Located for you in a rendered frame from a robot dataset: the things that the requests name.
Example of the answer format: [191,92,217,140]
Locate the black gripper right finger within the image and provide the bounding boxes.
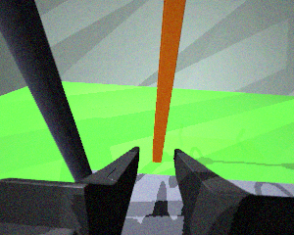
[173,149,294,235]

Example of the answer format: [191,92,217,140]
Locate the grey hoop with orange handle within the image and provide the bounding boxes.
[152,0,186,163]

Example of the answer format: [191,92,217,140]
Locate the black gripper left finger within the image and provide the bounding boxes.
[0,146,140,235]

